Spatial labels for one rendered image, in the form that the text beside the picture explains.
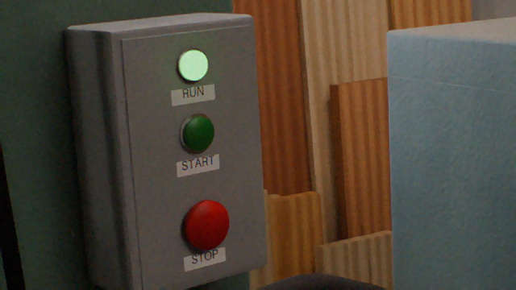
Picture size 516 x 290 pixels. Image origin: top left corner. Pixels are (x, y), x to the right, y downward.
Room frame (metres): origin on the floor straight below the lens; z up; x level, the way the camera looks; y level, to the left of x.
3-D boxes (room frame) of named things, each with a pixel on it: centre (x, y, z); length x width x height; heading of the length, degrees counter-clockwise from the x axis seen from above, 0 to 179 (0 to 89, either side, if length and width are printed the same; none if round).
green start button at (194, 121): (0.59, 0.03, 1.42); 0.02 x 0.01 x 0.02; 126
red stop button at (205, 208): (0.59, 0.03, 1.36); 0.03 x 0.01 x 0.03; 126
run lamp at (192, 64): (0.59, 0.03, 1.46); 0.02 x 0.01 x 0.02; 126
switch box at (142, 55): (0.62, 0.05, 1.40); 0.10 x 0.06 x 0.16; 126
